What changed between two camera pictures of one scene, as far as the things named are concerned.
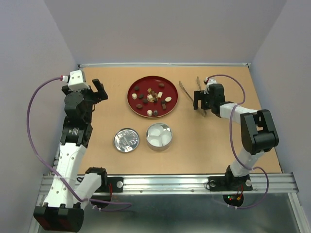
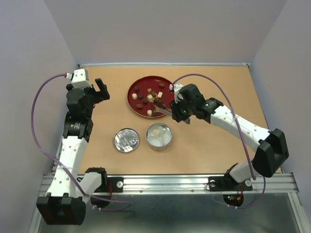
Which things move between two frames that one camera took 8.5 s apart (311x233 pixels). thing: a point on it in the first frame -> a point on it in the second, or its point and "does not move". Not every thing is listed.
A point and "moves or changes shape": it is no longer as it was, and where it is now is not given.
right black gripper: (199, 95) -> (174, 106)
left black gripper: (97, 96) does not move
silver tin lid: (126, 140) does not move
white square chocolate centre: (150, 97) does not move
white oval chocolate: (168, 99) -> (156, 132)
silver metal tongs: (203, 112) moves or changes shape
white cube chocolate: (160, 94) does not move
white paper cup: (165, 137) does not move
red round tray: (152, 96) does not move
